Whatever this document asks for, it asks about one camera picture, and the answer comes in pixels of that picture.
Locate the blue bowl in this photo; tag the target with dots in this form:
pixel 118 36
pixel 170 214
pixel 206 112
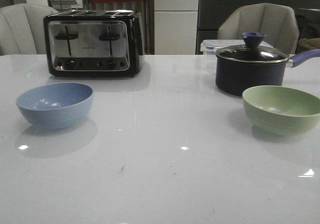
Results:
pixel 57 105

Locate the green bowl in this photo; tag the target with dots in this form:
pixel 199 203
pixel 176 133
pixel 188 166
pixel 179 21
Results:
pixel 281 110

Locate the clear plastic food container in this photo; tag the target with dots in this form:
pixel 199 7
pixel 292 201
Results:
pixel 209 47

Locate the dark blue saucepan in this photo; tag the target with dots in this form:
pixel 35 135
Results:
pixel 234 77

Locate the white refrigerator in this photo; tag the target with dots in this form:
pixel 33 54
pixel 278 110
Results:
pixel 175 27

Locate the black and chrome toaster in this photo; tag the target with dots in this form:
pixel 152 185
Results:
pixel 91 43

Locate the glass pot lid purple knob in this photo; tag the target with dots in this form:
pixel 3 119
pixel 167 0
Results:
pixel 252 51

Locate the right beige armchair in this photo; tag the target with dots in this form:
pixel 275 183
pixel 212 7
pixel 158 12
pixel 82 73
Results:
pixel 278 22

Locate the beige armchair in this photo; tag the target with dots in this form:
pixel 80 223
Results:
pixel 278 22
pixel 22 29

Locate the left beige armchair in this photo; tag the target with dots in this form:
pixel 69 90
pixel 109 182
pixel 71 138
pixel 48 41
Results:
pixel 22 29

